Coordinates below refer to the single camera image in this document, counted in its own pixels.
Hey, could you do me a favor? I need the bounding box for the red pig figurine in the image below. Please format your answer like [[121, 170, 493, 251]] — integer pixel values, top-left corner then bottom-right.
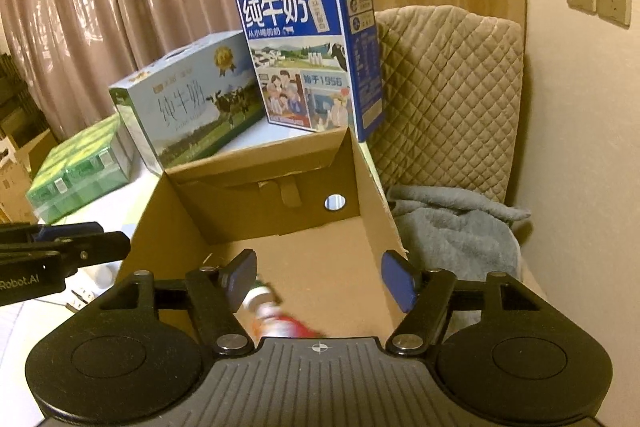
[[254, 303, 322, 338]]

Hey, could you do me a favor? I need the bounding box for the translucent plastic cup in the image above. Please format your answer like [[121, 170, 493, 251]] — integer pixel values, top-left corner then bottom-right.
[[91, 261, 122, 291]]

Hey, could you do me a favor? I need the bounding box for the green white small jar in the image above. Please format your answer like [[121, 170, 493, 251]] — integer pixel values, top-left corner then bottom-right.
[[242, 279, 278, 312]]

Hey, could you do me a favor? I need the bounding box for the checkered tablecloth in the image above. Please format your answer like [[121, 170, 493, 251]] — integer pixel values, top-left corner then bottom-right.
[[0, 116, 312, 427]]

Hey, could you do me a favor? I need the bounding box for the brown cardboard box on floor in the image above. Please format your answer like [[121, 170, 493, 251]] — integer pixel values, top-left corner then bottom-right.
[[0, 130, 58, 223]]

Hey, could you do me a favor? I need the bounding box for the grey blanket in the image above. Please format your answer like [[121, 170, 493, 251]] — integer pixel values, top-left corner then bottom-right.
[[386, 185, 530, 281]]

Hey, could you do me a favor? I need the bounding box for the green drink carton pack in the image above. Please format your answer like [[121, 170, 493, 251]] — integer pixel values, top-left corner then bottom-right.
[[26, 114, 137, 223]]

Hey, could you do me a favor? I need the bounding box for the black folding hand cart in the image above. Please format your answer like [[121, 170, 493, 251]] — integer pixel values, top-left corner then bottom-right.
[[0, 53, 49, 148]]

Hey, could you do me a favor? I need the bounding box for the open brown cardboard box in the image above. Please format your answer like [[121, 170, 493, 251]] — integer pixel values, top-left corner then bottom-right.
[[120, 129, 402, 339]]

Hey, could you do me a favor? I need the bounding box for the green white milk carton box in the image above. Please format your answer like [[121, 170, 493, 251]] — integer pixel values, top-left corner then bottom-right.
[[108, 30, 265, 174]]

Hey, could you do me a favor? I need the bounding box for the quilted beige chair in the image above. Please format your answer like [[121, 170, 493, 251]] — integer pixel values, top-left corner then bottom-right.
[[367, 5, 524, 202]]

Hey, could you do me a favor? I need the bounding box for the blue milk carton box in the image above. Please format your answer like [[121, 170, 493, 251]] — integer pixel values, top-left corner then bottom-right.
[[235, 0, 383, 142]]

